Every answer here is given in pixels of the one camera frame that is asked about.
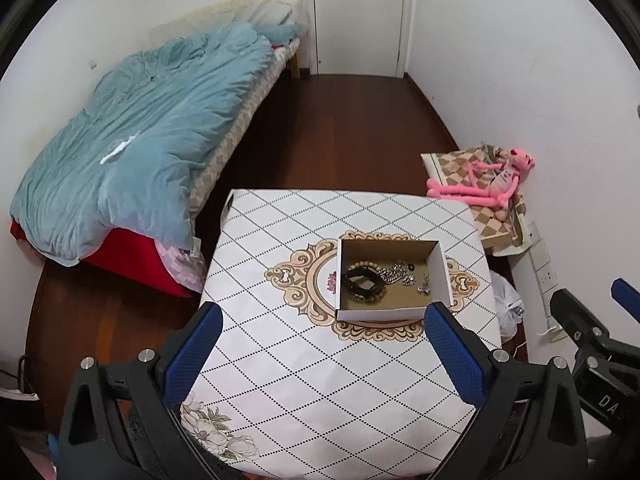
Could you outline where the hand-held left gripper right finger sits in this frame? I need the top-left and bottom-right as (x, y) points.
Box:
(424, 302), (588, 480)

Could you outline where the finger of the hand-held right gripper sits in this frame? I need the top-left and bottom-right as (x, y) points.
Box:
(550, 288), (616, 368)
(611, 277), (640, 321)

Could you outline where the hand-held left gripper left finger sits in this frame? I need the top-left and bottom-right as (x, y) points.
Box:
(59, 302), (223, 480)

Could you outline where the cardboard box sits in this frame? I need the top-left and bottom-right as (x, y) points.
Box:
(335, 237), (456, 322)

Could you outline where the thick silver chain bracelet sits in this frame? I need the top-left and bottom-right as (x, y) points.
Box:
(375, 260), (416, 286)

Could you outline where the white plastic bag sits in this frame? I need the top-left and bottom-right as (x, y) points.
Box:
(490, 270), (525, 343)

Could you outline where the pink checked cloth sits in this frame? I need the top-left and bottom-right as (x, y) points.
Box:
(154, 240), (207, 295)

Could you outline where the white diamond pattern tablecloth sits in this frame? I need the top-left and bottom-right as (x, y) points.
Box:
(180, 189), (503, 480)

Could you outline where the red bed sheet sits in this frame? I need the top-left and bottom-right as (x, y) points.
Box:
(10, 220), (193, 298)

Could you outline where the pink plush toy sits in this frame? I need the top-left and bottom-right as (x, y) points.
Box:
(426, 147), (536, 209)

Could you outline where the blue duvet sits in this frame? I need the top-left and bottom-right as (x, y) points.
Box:
(10, 22), (308, 267)

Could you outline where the striped pillow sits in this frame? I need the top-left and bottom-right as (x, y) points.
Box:
(247, 0), (296, 28)

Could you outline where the white door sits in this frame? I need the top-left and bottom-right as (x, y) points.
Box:
(312, 0), (407, 78)

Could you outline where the white wall socket strip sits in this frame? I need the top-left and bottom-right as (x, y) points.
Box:
(527, 220), (571, 343)

